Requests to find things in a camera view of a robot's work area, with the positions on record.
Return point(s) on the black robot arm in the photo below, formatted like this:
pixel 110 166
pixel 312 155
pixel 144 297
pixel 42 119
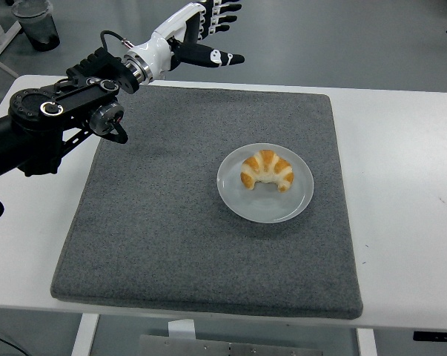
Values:
pixel 30 130

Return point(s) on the white table leg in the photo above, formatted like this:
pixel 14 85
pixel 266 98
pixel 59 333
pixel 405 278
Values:
pixel 84 335
pixel 367 343

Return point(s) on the white paper label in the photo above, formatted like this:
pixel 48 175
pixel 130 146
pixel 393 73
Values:
pixel 181 329

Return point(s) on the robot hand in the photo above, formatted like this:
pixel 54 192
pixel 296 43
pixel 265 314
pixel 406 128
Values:
pixel 160 46

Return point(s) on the black bin with clear liner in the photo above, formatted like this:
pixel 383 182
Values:
pixel 41 33

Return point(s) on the grey felt mat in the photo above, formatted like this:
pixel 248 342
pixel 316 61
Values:
pixel 171 252

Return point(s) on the croissant bread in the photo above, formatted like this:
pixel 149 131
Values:
pixel 267 167

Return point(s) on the light grey round plate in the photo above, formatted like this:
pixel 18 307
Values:
pixel 264 207

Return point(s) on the black table control panel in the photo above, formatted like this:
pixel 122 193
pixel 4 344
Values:
pixel 436 336

